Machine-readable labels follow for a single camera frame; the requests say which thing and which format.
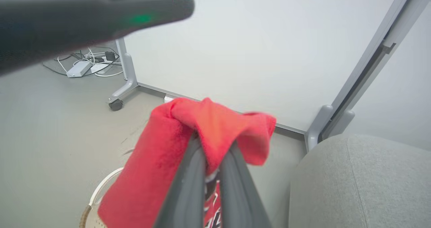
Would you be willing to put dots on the red printed clothing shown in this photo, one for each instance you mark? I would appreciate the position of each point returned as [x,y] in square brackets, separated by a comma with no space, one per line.
[151,174]

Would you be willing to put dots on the white power adapter box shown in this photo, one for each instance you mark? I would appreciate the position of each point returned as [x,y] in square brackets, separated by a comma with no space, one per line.
[79,69]

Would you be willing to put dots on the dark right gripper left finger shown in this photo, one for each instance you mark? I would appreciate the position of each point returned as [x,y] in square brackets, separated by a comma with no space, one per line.
[188,194]

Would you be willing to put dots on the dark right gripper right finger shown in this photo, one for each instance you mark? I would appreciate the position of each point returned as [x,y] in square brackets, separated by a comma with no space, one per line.
[239,194]

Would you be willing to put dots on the cream perforated laundry basket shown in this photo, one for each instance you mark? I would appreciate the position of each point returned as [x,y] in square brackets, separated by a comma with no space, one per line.
[96,196]

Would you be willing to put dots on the black caster wheel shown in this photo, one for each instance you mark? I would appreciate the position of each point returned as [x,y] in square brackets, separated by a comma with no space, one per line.
[116,105]

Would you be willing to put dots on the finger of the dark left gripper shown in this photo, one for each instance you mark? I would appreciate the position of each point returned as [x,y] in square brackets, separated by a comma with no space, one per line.
[67,26]

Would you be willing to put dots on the grey sofa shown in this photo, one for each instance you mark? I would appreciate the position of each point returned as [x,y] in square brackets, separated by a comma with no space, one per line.
[363,187]

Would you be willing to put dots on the black plug adapter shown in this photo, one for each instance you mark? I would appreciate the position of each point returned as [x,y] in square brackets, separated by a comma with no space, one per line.
[110,56]

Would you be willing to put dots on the white partition panel grey frame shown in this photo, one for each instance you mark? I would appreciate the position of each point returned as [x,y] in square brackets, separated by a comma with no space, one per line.
[407,86]
[256,53]

